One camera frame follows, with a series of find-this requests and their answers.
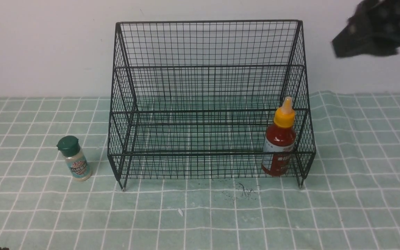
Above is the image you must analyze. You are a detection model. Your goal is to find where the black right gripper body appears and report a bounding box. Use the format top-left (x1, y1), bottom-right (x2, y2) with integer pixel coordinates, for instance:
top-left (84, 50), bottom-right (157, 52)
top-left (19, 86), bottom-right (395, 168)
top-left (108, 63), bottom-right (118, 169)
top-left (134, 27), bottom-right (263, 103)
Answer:
top-left (332, 0), bottom-right (400, 58)

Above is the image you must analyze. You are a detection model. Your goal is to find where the red sauce bottle yellow cap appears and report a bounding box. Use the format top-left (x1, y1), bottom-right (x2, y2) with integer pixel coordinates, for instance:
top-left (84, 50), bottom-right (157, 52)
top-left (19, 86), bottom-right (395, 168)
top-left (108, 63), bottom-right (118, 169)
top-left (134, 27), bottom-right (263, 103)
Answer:
top-left (261, 97), bottom-right (296, 177)

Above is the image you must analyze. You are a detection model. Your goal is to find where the seasoning shaker green cap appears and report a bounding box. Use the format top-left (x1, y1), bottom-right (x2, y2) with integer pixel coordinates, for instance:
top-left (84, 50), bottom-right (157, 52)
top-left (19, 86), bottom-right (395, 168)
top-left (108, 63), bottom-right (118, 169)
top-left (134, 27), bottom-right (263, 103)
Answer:
top-left (57, 135), bottom-right (92, 181)

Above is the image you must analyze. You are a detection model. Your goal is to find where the green checkered tablecloth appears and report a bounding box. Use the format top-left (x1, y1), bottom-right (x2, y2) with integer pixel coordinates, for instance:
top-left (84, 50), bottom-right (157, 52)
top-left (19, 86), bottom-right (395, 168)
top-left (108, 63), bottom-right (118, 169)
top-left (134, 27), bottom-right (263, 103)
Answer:
top-left (0, 92), bottom-right (400, 250)

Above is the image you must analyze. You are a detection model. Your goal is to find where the black wire mesh rack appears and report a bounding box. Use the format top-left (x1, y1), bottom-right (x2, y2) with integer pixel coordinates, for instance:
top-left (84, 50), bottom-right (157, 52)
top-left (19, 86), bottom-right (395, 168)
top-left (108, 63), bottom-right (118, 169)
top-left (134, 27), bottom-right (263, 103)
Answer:
top-left (107, 19), bottom-right (316, 190)

